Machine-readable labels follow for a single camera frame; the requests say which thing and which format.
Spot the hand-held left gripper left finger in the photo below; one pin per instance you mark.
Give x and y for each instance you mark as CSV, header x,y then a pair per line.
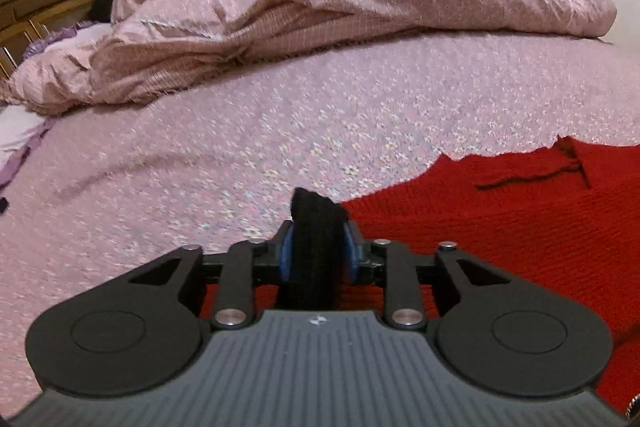
x,y
287,257

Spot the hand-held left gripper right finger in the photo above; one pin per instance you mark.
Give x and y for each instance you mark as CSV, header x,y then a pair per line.
x,y
353,257

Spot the black cloth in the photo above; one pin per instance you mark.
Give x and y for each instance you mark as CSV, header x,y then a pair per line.
x,y
316,247

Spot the red knitted sweater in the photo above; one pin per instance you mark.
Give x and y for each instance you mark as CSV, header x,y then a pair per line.
x,y
500,237

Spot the bed with pink floral sheet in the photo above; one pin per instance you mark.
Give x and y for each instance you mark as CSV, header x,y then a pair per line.
x,y
250,147

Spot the pink floral quilt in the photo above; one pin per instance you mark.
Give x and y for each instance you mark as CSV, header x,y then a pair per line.
x,y
320,7

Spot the dark cloth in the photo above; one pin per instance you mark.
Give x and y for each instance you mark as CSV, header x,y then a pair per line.
x,y
102,7

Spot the lilac ruffled pillow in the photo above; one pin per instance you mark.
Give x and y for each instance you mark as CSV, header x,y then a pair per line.
x,y
65,39

